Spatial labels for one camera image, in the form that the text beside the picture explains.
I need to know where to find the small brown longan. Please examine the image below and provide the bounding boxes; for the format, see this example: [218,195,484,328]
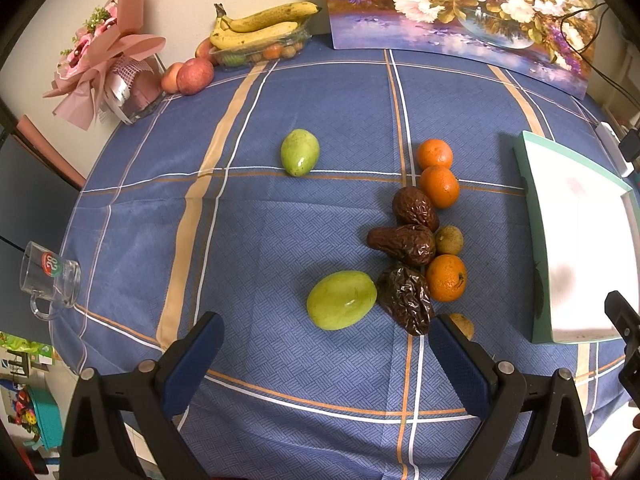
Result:
[435,226,464,256]
[449,313,475,340]

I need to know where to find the orange tangerine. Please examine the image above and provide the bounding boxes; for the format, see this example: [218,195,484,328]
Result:
[419,166,460,209]
[416,139,454,170]
[425,254,468,302]

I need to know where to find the dark dried date bottom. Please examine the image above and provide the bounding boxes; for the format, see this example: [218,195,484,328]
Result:
[376,263,435,336]

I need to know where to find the green mango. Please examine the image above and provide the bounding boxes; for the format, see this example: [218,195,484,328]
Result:
[281,129,320,177]
[306,270,378,330]

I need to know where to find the white tray with green rim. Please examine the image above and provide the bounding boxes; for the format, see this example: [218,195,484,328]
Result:
[514,131,639,344]

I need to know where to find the clear glass mug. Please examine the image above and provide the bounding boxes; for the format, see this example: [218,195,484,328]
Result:
[20,242,81,322]

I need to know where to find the black power adapter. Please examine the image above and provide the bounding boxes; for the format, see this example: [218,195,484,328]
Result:
[618,129,640,162]

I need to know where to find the white power strip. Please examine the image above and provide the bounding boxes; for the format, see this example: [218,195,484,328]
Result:
[596,122,634,178]

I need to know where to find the dark dried date middle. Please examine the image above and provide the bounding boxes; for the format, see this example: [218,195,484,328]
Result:
[366,224,437,266]

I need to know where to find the blue plaid tablecloth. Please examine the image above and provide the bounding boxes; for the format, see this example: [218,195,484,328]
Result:
[51,38,626,479]

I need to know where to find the flower painting canvas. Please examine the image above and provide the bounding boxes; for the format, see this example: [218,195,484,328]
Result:
[328,0,601,98]

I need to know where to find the peach coloured fruit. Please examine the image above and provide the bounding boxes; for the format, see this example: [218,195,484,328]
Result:
[160,62,183,94]

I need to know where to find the red apple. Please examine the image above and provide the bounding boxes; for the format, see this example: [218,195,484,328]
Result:
[177,58,215,96]

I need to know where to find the pink flower bouquet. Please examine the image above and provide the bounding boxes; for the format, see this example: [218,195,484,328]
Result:
[43,0,166,130]

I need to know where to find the clear plastic fruit container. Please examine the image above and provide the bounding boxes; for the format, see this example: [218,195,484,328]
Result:
[209,26,312,70]

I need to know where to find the yellow banana bunch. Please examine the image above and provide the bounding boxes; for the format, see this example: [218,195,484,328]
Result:
[209,1,321,51]

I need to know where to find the black cables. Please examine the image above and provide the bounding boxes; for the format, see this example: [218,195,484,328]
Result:
[558,1,640,111]

